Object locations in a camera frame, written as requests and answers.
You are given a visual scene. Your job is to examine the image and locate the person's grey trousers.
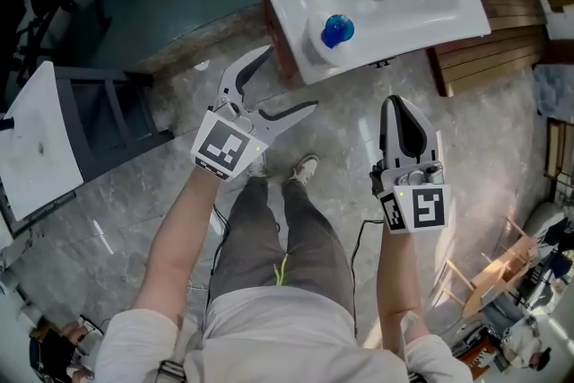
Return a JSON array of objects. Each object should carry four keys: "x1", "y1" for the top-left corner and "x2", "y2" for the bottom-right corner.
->
[{"x1": 207, "y1": 177, "x2": 356, "y2": 319}]

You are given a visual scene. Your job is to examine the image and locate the person's right shoe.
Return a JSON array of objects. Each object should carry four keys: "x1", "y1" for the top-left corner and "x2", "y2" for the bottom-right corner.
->
[{"x1": 286, "y1": 153, "x2": 320, "y2": 188}]

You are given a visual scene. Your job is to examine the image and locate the light wooden frame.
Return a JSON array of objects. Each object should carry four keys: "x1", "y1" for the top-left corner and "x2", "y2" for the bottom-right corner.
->
[{"x1": 441, "y1": 214, "x2": 542, "y2": 322}]

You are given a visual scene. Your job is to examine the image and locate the yellow-green cord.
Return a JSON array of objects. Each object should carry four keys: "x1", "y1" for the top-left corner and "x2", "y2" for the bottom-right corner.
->
[{"x1": 272, "y1": 253, "x2": 289, "y2": 287}]

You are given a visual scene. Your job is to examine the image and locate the person's right forearm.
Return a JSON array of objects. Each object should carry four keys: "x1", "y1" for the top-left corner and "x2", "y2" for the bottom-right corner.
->
[{"x1": 375, "y1": 228, "x2": 425, "y2": 340}]

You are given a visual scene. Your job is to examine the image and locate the person's white shirt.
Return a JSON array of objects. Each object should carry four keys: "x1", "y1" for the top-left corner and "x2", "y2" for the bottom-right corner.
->
[{"x1": 95, "y1": 285, "x2": 474, "y2": 383}]

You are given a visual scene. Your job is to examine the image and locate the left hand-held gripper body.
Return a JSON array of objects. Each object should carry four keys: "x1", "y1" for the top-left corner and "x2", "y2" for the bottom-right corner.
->
[{"x1": 191, "y1": 90, "x2": 271, "y2": 185}]

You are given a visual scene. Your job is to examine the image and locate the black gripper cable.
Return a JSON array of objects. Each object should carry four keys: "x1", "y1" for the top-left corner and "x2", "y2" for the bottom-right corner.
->
[
  {"x1": 348, "y1": 218, "x2": 386, "y2": 340},
  {"x1": 207, "y1": 204, "x2": 232, "y2": 297}
]

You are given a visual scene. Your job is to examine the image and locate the wooden pallet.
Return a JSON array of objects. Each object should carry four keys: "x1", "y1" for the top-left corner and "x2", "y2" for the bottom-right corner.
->
[{"x1": 262, "y1": 0, "x2": 552, "y2": 99}]

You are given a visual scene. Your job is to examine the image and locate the white bottle blue pump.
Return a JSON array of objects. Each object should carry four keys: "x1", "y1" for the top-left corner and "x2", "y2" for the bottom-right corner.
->
[{"x1": 300, "y1": 12, "x2": 356, "y2": 69}]

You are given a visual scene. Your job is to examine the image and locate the person's left shoe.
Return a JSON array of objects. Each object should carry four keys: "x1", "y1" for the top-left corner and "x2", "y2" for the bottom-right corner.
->
[{"x1": 246, "y1": 150, "x2": 269, "y2": 179}]

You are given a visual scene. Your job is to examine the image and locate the white ceramic sink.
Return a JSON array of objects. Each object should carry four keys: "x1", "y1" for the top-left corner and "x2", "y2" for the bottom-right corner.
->
[{"x1": 240, "y1": 0, "x2": 492, "y2": 86}]

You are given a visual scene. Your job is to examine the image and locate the person's shoe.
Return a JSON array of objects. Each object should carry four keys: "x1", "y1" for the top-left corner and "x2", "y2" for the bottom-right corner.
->
[
  {"x1": 246, "y1": 150, "x2": 269, "y2": 179},
  {"x1": 286, "y1": 153, "x2": 320, "y2": 188}
]

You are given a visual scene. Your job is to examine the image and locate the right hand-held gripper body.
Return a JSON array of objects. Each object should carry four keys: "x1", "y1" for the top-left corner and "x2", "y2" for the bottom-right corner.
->
[{"x1": 369, "y1": 155, "x2": 452, "y2": 236}]

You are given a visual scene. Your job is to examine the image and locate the white rectangular board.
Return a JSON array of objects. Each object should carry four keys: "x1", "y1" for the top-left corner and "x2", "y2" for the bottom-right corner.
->
[{"x1": 0, "y1": 60, "x2": 86, "y2": 223}]

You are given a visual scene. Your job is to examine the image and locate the person's left forearm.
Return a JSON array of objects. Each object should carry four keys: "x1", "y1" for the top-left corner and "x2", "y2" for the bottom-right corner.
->
[{"x1": 132, "y1": 165, "x2": 225, "y2": 319}]

